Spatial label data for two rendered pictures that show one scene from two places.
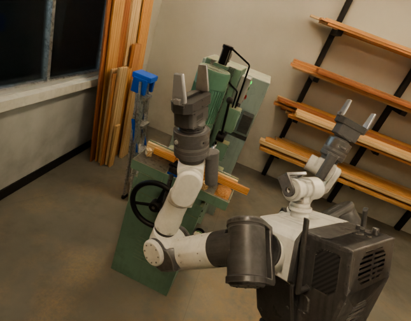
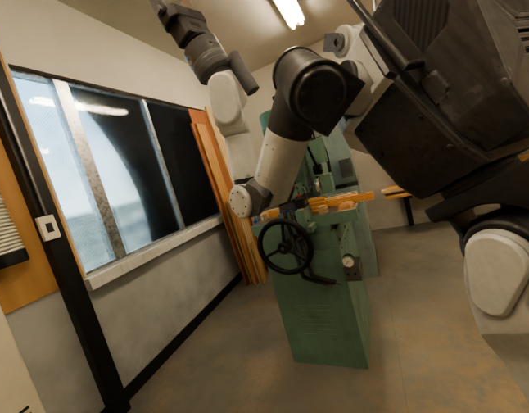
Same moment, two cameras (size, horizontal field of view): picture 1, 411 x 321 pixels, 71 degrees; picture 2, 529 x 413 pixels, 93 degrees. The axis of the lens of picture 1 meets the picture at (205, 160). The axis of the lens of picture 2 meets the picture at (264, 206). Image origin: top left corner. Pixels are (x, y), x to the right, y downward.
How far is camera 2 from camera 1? 0.62 m
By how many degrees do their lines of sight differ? 27
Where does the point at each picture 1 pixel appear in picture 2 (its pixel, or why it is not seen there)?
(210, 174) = (242, 75)
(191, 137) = (194, 39)
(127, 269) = (309, 353)
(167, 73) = not seen: hidden behind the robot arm
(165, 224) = (236, 164)
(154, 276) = (341, 347)
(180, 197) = (222, 110)
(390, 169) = not seen: outside the picture
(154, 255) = (240, 199)
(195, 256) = (267, 152)
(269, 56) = not seen: hidden behind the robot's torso
